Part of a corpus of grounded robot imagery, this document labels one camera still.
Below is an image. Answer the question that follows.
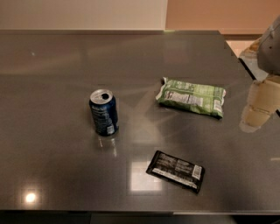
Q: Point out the green chip bag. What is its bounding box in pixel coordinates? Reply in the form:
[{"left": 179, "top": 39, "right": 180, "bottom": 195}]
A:
[{"left": 156, "top": 77, "right": 226, "bottom": 119}]

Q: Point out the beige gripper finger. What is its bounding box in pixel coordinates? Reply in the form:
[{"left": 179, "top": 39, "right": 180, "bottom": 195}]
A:
[{"left": 239, "top": 74, "right": 280, "bottom": 133}]

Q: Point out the black rxbar chocolate wrapper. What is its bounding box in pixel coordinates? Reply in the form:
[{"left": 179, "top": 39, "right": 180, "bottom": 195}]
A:
[{"left": 146, "top": 150, "right": 205, "bottom": 193}]

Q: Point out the blue pepsi can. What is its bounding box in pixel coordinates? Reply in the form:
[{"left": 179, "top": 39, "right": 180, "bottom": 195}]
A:
[{"left": 89, "top": 89, "right": 119, "bottom": 137}]

